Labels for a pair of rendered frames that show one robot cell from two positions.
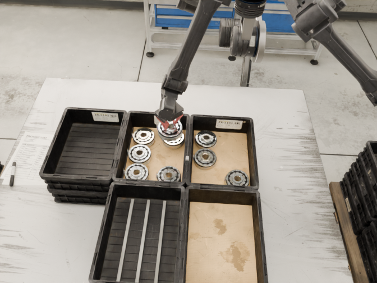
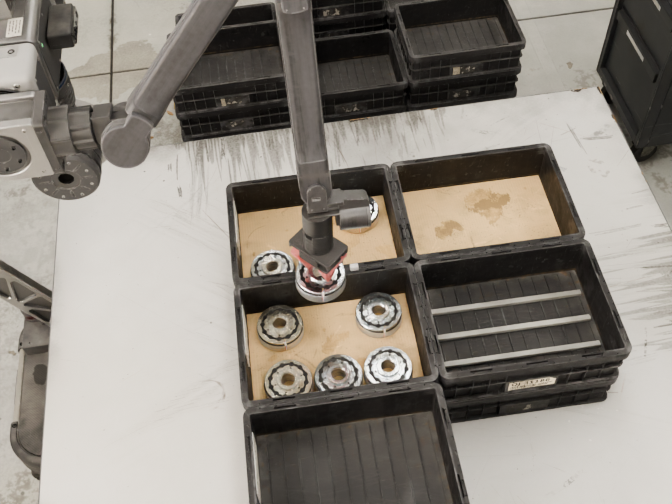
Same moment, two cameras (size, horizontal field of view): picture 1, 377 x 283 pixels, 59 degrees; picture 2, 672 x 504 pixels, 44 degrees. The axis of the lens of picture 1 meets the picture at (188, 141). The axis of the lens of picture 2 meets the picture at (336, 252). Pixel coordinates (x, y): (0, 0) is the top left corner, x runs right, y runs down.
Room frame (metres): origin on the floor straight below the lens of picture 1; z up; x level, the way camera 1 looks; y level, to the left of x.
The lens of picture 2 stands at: (1.00, 1.05, 2.41)
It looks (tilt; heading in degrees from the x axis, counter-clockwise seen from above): 53 degrees down; 264
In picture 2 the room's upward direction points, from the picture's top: 4 degrees counter-clockwise
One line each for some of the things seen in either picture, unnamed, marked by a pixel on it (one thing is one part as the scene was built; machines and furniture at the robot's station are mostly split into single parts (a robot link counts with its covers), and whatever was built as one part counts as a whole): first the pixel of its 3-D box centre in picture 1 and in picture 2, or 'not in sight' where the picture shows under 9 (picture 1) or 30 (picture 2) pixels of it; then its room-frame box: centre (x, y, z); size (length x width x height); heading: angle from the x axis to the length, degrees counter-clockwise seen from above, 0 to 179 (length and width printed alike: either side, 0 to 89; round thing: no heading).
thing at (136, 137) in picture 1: (143, 135); (288, 381); (1.03, 0.21, 0.86); 0.10 x 0.10 x 0.01
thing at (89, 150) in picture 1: (88, 149); (353, 478); (0.93, 0.45, 0.87); 0.40 x 0.30 x 0.11; 179
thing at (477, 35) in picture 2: not in sight; (453, 73); (0.29, -1.19, 0.37); 0.40 x 0.30 x 0.45; 0
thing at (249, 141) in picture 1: (220, 156); (316, 236); (0.92, -0.15, 0.87); 0.40 x 0.30 x 0.11; 179
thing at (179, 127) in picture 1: (170, 127); (320, 273); (0.93, 0.08, 1.04); 0.10 x 0.10 x 0.01
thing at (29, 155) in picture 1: (32, 156); not in sight; (0.99, 0.78, 0.70); 0.33 x 0.23 x 0.01; 0
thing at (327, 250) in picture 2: (169, 106); (318, 238); (0.93, 0.08, 1.16); 0.10 x 0.07 x 0.07; 133
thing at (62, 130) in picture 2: not in sight; (70, 129); (1.32, 0.00, 1.45); 0.09 x 0.08 x 0.12; 90
